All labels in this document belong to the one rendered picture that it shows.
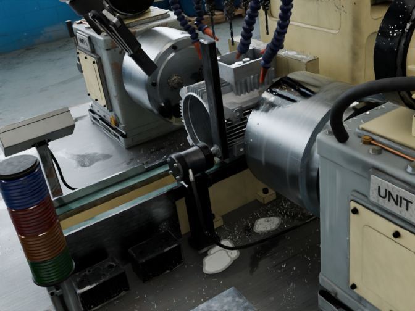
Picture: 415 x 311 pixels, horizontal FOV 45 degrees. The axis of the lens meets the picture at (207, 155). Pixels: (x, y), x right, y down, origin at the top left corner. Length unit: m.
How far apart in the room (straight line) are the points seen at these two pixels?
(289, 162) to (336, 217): 0.13
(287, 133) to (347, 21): 0.38
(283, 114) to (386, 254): 0.31
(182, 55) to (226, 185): 0.38
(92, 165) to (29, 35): 5.21
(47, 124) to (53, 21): 5.55
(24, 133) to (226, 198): 0.49
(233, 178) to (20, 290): 0.53
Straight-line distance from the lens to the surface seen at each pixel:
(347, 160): 0.74
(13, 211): 0.72
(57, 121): 1.23
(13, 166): 0.71
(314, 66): 1.14
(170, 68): 1.34
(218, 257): 1.11
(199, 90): 1.13
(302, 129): 0.87
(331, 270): 0.90
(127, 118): 1.58
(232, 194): 1.22
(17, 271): 1.24
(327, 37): 1.24
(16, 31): 6.67
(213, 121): 1.03
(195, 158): 1.01
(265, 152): 0.93
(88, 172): 1.54
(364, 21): 1.18
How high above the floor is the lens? 1.51
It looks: 28 degrees down
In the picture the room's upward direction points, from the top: 8 degrees counter-clockwise
